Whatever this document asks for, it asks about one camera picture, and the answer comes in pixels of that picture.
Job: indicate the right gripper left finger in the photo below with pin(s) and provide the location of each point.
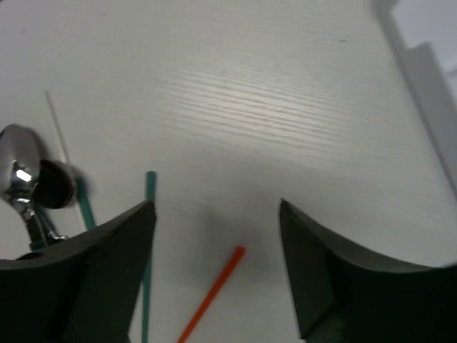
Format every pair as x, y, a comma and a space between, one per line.
80, 290

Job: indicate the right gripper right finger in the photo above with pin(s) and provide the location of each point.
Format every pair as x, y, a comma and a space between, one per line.
344, 292

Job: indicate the teal chopstick long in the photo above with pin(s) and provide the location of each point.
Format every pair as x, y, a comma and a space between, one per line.
84, 204

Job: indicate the orange chopstick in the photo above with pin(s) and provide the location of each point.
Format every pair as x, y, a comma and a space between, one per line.
217, 286

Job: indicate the white cutlery tray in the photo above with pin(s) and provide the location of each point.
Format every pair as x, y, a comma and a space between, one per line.
422, 37

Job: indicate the pink handled spoon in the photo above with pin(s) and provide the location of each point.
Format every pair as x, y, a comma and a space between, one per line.
55, 190

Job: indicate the teal handled spoon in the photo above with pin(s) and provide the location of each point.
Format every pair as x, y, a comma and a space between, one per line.
20, 170

